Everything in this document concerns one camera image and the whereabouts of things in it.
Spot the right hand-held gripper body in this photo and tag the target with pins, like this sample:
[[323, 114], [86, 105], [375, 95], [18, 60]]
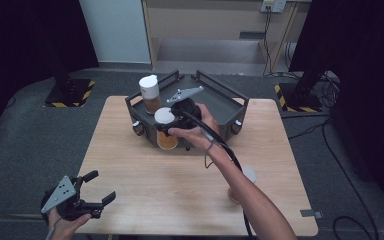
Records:
[[188, 111]]

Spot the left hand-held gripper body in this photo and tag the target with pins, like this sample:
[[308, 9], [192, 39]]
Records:
[[61, 195]]

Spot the white panel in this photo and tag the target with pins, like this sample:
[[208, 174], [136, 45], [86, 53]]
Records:
[[116, 30]]

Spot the black curtain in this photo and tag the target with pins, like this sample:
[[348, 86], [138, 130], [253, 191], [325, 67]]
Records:
[[370, 66], [20, 43]]

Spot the wooden shelf unit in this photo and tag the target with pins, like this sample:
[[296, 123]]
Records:
[[210, 20]]

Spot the person's right hand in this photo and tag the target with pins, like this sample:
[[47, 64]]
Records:
[[203, 133]]

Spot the orange spice jar white lid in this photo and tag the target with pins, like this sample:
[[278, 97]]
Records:
[[164, 116]]

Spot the black corner rack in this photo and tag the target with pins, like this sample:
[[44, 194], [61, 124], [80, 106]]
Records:
[[223, 103]]

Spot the black stand with striped base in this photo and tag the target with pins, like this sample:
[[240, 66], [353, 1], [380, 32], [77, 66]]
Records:
[[300, 98], [68, 93]]

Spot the brown spice jar flip cap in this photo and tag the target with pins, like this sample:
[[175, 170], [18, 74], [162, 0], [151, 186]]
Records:
[[150, 91]]

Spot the grey tape strip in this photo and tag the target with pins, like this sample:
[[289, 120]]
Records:
[[310, 213]]

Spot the white wall power outlet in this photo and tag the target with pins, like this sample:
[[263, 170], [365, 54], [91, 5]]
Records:
[[273, 5]]

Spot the person's left hand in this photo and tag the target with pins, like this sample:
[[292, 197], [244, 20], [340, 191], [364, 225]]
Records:
[[63, 230]]

